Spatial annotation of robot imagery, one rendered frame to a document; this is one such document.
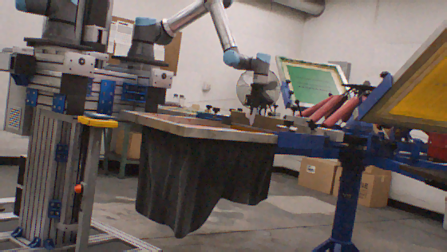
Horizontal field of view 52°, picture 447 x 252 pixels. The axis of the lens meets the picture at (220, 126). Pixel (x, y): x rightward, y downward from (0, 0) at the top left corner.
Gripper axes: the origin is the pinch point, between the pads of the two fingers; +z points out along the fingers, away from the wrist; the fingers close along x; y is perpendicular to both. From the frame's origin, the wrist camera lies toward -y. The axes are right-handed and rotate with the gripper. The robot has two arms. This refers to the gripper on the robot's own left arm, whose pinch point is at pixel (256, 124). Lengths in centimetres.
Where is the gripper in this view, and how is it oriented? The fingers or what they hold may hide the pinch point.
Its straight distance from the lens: 233.8
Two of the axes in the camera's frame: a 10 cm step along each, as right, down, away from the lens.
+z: -1.4, 9.9, 0.6
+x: -7.9, -0.8, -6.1
